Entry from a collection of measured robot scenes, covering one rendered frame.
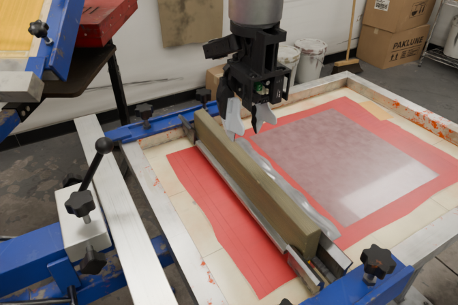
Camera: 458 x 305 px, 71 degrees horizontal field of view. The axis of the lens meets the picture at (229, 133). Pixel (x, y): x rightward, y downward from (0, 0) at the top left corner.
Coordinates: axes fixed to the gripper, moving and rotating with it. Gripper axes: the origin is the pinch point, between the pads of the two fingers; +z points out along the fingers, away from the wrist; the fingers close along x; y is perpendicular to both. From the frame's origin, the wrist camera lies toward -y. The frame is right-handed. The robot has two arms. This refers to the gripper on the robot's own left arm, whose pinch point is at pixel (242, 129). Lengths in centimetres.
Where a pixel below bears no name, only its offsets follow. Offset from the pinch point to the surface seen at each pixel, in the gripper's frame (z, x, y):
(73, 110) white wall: 96, -25, -199
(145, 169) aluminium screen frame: 13.7, -15.9, -13.4
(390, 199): 16.7, 26.4, 16.9
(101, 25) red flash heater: 4, -7, -87
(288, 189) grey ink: 16.3, 9.5, 4.4
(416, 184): 16.6, 35.1, 16.8
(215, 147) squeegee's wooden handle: 9.7, -1.2, -8.6
